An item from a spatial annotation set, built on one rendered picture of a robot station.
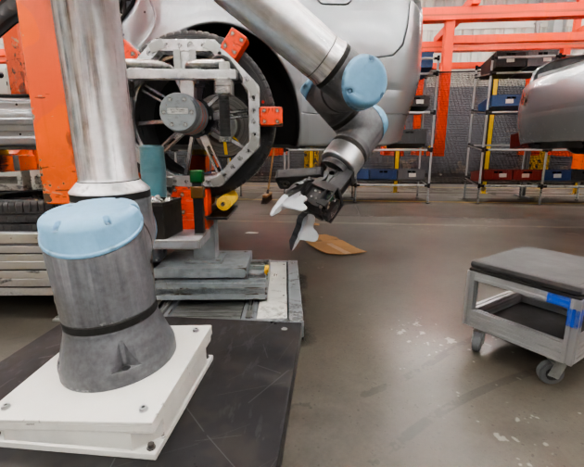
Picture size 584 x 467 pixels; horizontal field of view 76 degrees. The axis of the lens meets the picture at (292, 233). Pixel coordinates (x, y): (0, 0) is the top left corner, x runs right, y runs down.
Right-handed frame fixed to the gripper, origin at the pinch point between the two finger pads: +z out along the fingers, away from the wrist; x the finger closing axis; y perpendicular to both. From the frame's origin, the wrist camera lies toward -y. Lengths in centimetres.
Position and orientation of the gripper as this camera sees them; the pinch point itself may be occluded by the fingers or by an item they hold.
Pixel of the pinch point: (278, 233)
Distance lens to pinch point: 80.4
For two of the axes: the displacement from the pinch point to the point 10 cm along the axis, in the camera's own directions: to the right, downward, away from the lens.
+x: 2.6, 4.9, 8.3
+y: 7.8, 4.0, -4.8
